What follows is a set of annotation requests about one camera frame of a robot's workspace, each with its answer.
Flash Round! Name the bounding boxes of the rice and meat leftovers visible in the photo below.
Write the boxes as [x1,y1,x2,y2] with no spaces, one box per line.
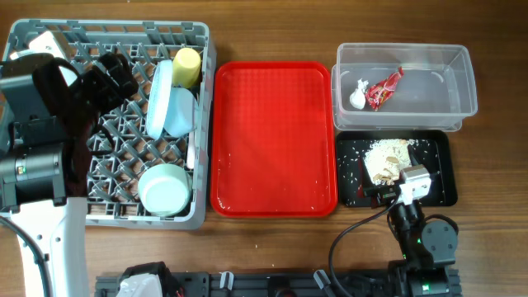
[363,139,416,186]

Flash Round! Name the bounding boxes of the light blue plate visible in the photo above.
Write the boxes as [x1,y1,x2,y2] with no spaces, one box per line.
[145,59,172,139]

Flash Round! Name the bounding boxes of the red candy wrapper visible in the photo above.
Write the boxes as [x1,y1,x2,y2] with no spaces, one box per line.
[365,67,404,111]

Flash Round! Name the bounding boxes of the yellow plastic cup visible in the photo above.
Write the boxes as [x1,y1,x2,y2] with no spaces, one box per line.
[172,48,201,88]

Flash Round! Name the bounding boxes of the small mint green bowl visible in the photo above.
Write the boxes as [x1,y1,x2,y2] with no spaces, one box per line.
[164,87,197,138]

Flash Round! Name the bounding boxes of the white napkin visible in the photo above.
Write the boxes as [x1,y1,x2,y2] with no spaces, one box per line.
[349,79,369,110]

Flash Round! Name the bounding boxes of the silver knife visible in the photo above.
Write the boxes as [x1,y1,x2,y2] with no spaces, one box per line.
[186,131,196,170]

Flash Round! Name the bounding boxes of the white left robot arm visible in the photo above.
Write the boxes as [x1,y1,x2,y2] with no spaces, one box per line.
[1,53,139,296]

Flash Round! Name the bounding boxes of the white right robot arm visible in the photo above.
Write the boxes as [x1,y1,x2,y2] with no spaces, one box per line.
[360,147,462,296]

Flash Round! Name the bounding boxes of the grey dishwasher rack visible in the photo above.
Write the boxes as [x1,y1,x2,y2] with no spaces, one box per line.
[2,19,217,230]

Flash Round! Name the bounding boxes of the black tray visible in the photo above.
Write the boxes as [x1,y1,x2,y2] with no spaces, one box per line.
[337,130,458,208]

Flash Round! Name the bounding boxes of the clear plastic bin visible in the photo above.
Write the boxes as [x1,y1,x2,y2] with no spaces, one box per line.
[332,43,479,131]

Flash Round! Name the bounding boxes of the red serving tray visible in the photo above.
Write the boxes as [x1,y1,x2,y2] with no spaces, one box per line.
[210,61,337,219]

